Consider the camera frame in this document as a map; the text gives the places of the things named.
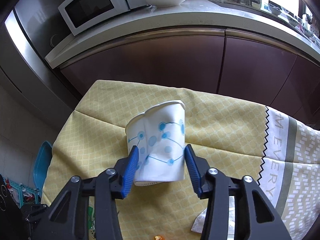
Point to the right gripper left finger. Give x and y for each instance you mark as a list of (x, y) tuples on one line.
[(67, 216)]

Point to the crumpled white tissue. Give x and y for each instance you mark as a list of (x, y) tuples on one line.
[(198, 224)]

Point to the green clear plastic wrapper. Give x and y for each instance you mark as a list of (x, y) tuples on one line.
[(91, 224)]

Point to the yellow patterned tablecloth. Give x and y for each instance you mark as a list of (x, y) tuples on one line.
[(237, 137)]

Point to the grey refrigerator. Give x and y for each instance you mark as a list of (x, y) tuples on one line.
[(30, 30)]

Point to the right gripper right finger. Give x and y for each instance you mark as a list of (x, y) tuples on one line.
[(255, 216)]

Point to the blue dotted paper cup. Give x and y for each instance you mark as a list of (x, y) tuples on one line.
[(159, 134)]

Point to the white microwave oven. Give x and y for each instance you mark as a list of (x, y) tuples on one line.
[(81, 15)]

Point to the blue trash bin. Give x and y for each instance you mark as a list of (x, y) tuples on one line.
[(41, 165)]

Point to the kitchen counter with cabinets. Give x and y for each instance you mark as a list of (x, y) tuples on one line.
[(201, 46)]

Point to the small orange peel piece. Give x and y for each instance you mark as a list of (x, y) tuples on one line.
[(159, 237)]

